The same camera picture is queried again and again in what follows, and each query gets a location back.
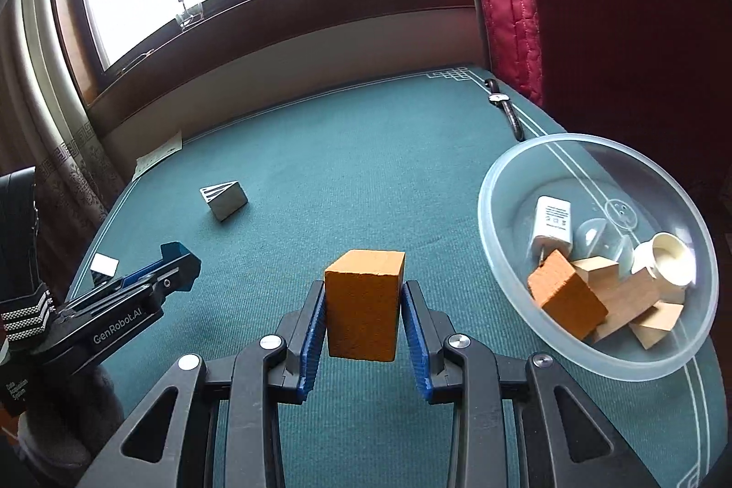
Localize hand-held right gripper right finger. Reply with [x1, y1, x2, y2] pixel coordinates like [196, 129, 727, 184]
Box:
[400, 280, 658, 488]

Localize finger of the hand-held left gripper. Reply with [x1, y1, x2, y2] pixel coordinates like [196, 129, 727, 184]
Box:
[65, 278, 178, 320]
[123, 242, 202, 289]

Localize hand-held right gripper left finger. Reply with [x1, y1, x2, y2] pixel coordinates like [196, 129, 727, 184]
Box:
[74, 279, 328, 488]

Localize orange cuboid block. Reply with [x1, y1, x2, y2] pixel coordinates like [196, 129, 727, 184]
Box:
[324, 249, 407, 364]

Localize orange wedge block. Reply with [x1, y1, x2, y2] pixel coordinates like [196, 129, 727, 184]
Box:
[526, 249, 608, 341]

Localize clear plastic bowl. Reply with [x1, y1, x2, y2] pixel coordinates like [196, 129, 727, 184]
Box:
[477, 134, 720, 382]

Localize white charger plug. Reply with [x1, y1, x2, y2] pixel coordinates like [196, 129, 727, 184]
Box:
[527, 195, 576, 263]

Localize light wooden block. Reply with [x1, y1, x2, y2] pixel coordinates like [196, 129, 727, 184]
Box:
[572, 255, 622, 286]
[629, 300, 685, 350]

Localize brown wooden block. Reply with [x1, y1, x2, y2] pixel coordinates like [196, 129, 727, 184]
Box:
[592, 272, 660, 344]

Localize cream round jar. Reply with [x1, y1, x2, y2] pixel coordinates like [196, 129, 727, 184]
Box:
[630, 232, 700, 289]

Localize person's left forearm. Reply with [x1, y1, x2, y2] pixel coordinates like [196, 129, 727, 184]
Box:
[0, 166, 58, 352]

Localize grey triangular block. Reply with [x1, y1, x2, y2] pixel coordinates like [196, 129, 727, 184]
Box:
[199, 179, 249, 222]

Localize paper card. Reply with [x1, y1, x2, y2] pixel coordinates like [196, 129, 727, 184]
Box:
[133, 130, 184, 180]

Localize beige patterned curtain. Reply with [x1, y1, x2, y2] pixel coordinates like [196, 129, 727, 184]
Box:
[0, 0, 127, 237]

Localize small glass clip holder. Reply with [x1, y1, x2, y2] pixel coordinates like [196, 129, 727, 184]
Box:
[174, 0, 205, 32]

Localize black wristwatch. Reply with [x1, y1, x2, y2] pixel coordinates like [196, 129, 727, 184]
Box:
[485, 77, 527, 142]

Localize red quilted curtain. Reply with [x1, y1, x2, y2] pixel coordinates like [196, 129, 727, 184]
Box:
[452, 0, 732, 215]

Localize wooden window frame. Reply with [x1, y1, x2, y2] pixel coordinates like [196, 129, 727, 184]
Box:
[48, 0, 475, 123]

